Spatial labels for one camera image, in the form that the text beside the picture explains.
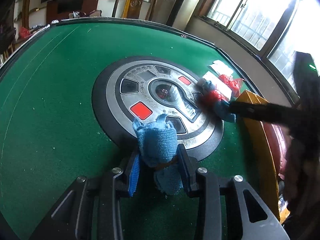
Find blue knitted cloth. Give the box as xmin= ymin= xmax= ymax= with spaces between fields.
xmin=132 ymin=114 xmax=183 ymax=195

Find blue red cloth bundle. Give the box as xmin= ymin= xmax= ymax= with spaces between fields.
xmin=197 ymin=78 xmax=236 ymax=123

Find red plastic bag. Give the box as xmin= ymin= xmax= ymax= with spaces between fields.
xmin=219 ymin=74 xmax=244 ymax=98

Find yellow cardboard box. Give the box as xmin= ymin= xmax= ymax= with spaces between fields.
xmin=235 ymin=89 xmax=291 ymax=224

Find round mahjong table console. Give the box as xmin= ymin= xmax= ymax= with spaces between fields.
xmin=92 ymin=56 xmax=224 ymax=160

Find red leather bag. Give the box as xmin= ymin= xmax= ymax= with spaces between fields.
xmin=263 ymin=122 xmax=287 ymax=180

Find white tissue packet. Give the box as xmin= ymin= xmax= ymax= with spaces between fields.
xmin=209 ymin=60 xmax=234 ymax=76

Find wooden armchair by television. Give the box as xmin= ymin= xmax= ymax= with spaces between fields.
xmin=112 ymin=0 xmax=157 ymax=21

